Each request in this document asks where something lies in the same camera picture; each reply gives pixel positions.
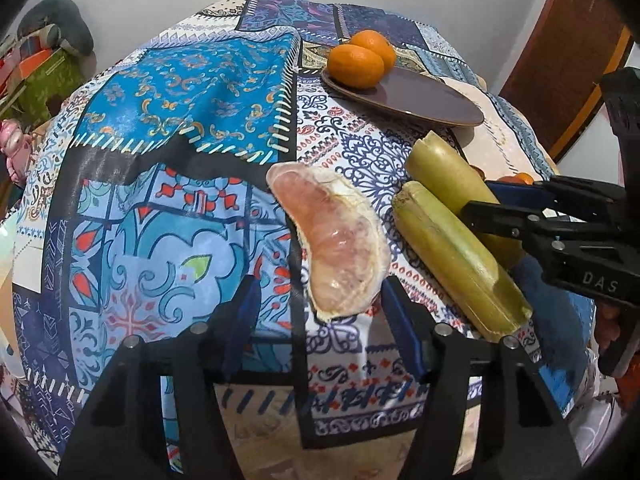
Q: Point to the right hand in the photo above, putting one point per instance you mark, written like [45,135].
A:
[606,329]

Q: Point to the patterned patchwork tablecloth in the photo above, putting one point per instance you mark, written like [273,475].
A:
[146,204]

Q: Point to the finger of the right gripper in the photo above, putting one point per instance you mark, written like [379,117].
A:
[508,229]
[525,193]

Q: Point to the sugarcane piece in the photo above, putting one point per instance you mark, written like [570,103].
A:
[437,166]
[463,266]

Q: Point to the brown wooden door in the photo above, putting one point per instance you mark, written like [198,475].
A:
[555,82]

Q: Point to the large front orange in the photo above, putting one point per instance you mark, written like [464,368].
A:
[355,67]

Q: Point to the pink toy figure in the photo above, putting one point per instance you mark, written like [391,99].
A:
[16,146]

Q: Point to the large orange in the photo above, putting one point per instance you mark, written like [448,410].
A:
[355,67]
[377,43]

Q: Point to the small mandarin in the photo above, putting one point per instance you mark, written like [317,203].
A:
[520,178]

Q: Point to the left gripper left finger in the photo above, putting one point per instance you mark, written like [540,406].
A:
[120,433]

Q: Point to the pomelo segment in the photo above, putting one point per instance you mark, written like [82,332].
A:
[347,251]

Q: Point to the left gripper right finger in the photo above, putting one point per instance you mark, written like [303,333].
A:
[521,432]

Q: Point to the large rear orange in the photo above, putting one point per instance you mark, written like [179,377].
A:
[377,43]

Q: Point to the grey plush toy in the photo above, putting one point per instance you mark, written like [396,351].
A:
[57,24]

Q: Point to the brown oval plate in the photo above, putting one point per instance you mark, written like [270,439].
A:
[409,94]

